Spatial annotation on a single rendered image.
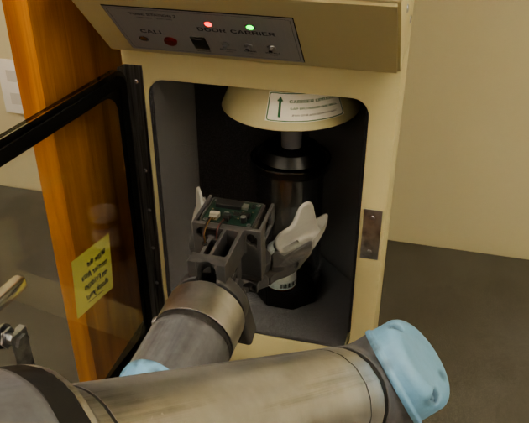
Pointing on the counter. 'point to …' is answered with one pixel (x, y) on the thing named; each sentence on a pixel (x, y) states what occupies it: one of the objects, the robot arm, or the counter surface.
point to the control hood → (380, 22)
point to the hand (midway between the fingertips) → (264, 211)
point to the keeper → (371, 233)
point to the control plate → (158, 28)
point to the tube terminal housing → (378, 117)
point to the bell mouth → (287, 109)
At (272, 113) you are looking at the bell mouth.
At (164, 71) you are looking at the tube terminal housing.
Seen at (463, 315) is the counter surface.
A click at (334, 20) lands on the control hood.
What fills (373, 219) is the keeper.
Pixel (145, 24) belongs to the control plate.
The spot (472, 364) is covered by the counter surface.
